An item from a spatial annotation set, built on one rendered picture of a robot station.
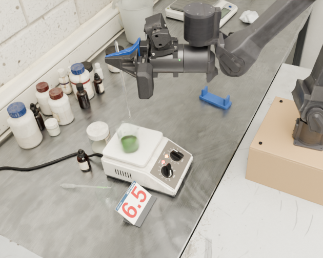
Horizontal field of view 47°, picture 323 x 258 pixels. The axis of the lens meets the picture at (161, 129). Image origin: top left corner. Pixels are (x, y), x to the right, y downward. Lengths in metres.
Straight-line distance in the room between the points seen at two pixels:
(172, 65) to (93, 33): 0.73
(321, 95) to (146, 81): 0.36
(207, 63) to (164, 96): 0.50
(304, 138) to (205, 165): 0.26
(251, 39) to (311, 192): 0.40
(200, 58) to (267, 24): 0.13
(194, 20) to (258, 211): 0.47
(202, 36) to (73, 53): 0.72
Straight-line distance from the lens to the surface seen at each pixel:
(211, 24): 0.70
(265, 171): 0.93
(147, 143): 0.93
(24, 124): 1.08
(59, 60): 1.30
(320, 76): 0.80
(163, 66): 0.73
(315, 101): 0.82
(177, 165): 0.94
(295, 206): 0.95
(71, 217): 0.95
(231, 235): 0.88
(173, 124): 1.11
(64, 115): 1.15
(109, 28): 1.49
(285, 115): 0.99
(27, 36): 1.24
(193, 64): 0.72
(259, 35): 0.72
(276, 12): 0.71
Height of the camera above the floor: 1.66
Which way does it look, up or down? 44 degrees down
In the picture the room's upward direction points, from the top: 6 degrees counter-clockwise
